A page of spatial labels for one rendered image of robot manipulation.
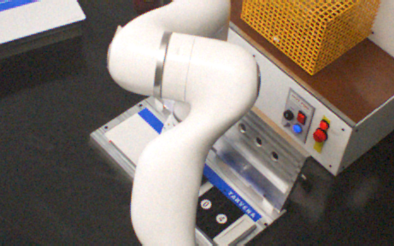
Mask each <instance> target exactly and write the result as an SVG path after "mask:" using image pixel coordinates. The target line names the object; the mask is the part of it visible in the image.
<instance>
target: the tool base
mask: <svg viewBox="0 0 394 246"><path fill-rule="evenodd" d="M139 104H142V105H143V106H142V107H139ZM142 108H149V109H150V111H152V113H153V114H155V115H156V117H158V118H159V119H160V120H162V122H163V123H164V124H165V123H166V121H167V119H168V117H169V116H170V114H171V113H172V112H171V111H170V110H169V109H168V108H167V107H166V106H164V101H163V100H162V99H161V98H160V97H148V98H147V99H144V100H143V101H142V102H139V103H138V104H137V105H135V106H133V107H132V108H130V109H128V110H127V111H126V112H124V114H121V115H119V116H118V117H116V118H115V119H114V120H111V121H110V122H109V123H107V124H106V125H105V126H107V127H108V129H104V127H105V126H102V127H100V129H97V130H96V131H95V132H93V133H92V134H90V140H91V142H92V143H94V144H95V146H97V148H98V149H100V151H101V152H103V154H104V155H106V157H108V158H109V160H110V161H112V163H114V164H115V166H117V167H118V169H120V170H121V172H123V174H124V175H126V177H127V178H129V180H131V181H132V183H133V181H134V178H135V170H134V169H132V167H131V166H129V164H128V163H126V161H124V160H123V158H122V157H121V156H120V155H118V153H117V152H115V150H114V149H112V147H111V146H109V140H108V139H107V138H106V137H105V135H104V134H105V133H106V132H109V130H111V129H113V128H114V127H115V126H118V125H119V124H120V123H122V122H123V121H124V120H126V119H128V118H129V117H131V116H133V115H134V114H136V113H137V112H138V111H140V110H141V109H142ZM216 152H217V150H216V149H215V148H214V146H212V148H211V149H210V152H209V153H208V157H207V159H206V161H205V162H206V163H208V165H209V166H210V167H211V168H212V169H214V171H216V172H217V173H218V174H219V175H220V176H221V177H222V178H223V179H224V180H225V181H226V182H227V183H228V184H229V185H230V186H231V187H232V188H233V189H234V190H235V191H236V192H238V193H239V195H241V196H242V197H243V198H244V199H245V201H247V202H248V203H249V204H251V206H252V207H254V209H256V210H257V212H258V213H260V214H261V215H262V219H260V220H259V221H257V223H256V225H257V228H256V229H255V230H254V231H253V232H252V233H250V234H249V236H246V237H245V238H243V240H242V241H241V242H239V243H238V244H236V245H235V246H247V245H249V244H250V243H251V242H253V241H254V240H255V239H257V238H258V237H259V236H260V235H261V234H262V233H263V232H265V231H266V230H268V229H269V227H272V225H274V224H275V223H276V222H277V221H279V220H280V219H282V218H283V217H284V215H285V213H286V210H282V211H280V212H279V211H278V210H277V209H276V208H275V207H274V202H273V201H272V200H270V199H269V198H268V197H267V196H266V195H265V196H262V195H260V193H259V192H257V190H255V189H254V188H253V187H252V186H251V185H250V187H248V186H246V185H245V184H244V183H243V181H242V180H240V179H239V178H237V176H236V175H234V174H233V172H231V167H230V166H229V165H228V163H225V161H223V160H222V158H221V157H219V155H217V154H216ZM264 223H268V225H267V226H265V225H264ZM196 246H210V244H208V242H206V241H205V239H204V238H202V236H200V235H199V233H198V232H196Z"/></svg>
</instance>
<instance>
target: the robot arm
mask: <svg viewBox="0 0 394 246"><path fill-rule="evenodd" d="M230 16H231V0H174V1H172V2H171V3H170V4H168V5H167V6H164V7H160V8H159V9H156V10H152V11H150V12H149V13H145V14H143V15H140V16H139V17H138V18H136V19H134V20H132V21H130V22H129V23H128V24H127V25H126V26H124V27H123V28H122V29H121V30H120V31H119V32H118V33H117V35H116V36H115V38H114V39H113V40H112V43H111V44H110V45H109V53H108V56H107V63H108V66H107V68H108V70H109V73H110V74H111V76H112V78H113V79H114V80H115V83H117V84H118V85H120V86H121V87H122V88H124V89H126V90H127V91H132V92H134V93H137V94H142V95H146V96H149V97H160V98H164V99H168V100H174V101H175V102H174V103H173V112H172V113H171V114H170V116H169V117H168V119H167V121H166V123H165V124H164V127H163V129H162V134H159V135H158V136H157V137H155V138H153V139H152V140H151V141H150V142H149V143H147V146H145V147H144V149H143V151H142V152H141V155H140V157H139V158H138V164H137V166H136V170H135V178H134V181H133V187H132V203H131V217H132V226H133V228H134V230H135V233H136V235H137V236H138V240H139V241H140V242H141V244H143V246H196V211H197V203H198V198H199V191H200V186H201V183H202V175H203V169H204V163H205V161H206V159H207V157H208V153H209V152H210V149H211V148H212V146H214V143H216V141H217V140H218V139H219V138H221V137H222V135H223V134H225V132H227V131H228V129H231V127H232V126H234V125H235V124H236V123H237V122H239V120H241V119H242V118H243V117H245V115H246V114H248V112H249V111H250V110H251V109H252V108H253V106H254V104H255V102H256V100H257V97H259V93H260V85H261V75H260V66H259V65H258V64H257V61H256V59H255V58H254V56H253V55H252V54H251V53H250V52H249V51H248V50H246V49H245V48H243V47H241V46H239V45H238V44H233V43H230V42H227V40H228V29H229V23H230Z"/></svg>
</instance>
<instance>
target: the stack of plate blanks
mask: <svg viewBox="0 0 394 246"><path fill-rule="evenodd" d="M80 35H82V29H81V23H80V21H75V22H73V23H70V24H65V25H63V26H59V27H54V28H52V29H50V30H45V31H42V32H36V33H34V34H33V35H30V36H25V37H23V38H17V39H14V40H12V41H7V42H5V43H2V44H0V59H3V58H6V57H8V56H14V55H17V54H19V53H23V52H26V51H28V50H34V49H36V48H38V47H43V46H45V45H47V44H53V43H56V42H61V41H62V40H65V39H68V38H73V37H76V36H80Z"/></svg>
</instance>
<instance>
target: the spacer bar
mask: <svg viewBox="0 0 394 246"><path fill-rule="evenodd" d="M254 224H255V222H254V221H253V220H252V219H251V218H250V217H249V215H246V214H245V215H243V217H241V218H240V219H238V220H237V221H235V222H234V224H231V226H229V227H228V228H226V229H225V230H224V231H223V232H222V233H220V235H219V236H216V237H215V238H214V240H213V242H214V243H215V244H216V245H217V246H228V244H231V242H234V240H235V239H236V238H238V237H239V236H241V235H242V234H243V233H245V232H246V231H247V230H249V229H250V228H251V227H252V226H253V225H254Z"/></svg>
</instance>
